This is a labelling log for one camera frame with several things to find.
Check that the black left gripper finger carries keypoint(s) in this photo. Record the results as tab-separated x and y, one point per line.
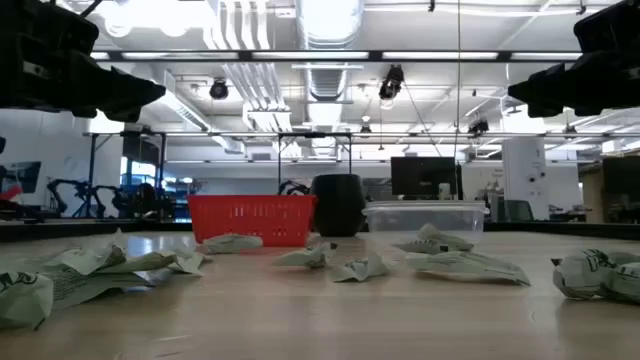
135	92
122	114

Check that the black background robot arm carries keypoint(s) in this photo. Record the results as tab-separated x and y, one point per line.
295	189

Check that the white building pillar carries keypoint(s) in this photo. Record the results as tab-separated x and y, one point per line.
525	175

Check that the black background robot arms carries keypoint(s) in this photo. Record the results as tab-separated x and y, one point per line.
82	192

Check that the dark office chair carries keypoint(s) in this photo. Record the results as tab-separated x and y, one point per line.
517	211

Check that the dark cabinet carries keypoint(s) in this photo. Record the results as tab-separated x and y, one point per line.
622	190

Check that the black overhead light bar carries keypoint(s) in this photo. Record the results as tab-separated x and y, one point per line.
245	55

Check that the black computer monitor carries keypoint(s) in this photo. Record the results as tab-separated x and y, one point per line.
425	175

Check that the clear plastic food container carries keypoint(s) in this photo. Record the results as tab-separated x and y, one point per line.
425	217

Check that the red slotted plastic basket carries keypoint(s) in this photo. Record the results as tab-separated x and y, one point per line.
250	220

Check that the black mug green inside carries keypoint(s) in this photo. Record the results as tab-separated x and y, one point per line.
337	205

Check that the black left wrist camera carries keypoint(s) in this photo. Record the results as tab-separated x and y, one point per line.
40	25

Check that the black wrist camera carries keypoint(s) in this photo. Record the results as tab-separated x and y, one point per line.
615	27
40	25

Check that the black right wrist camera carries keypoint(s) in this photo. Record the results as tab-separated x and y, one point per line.
615	27

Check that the black background workstation frame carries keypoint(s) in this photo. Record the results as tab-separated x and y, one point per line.
315	135
92	175

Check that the black hanging camera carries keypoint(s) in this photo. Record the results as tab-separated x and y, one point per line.
218	91
391	82

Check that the dark wall screen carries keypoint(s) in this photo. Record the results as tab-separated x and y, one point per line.
25	175

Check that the black aluminium table frame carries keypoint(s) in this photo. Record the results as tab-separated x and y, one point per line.
75	230

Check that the silver ventilation duct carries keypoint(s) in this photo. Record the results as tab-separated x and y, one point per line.
330	25

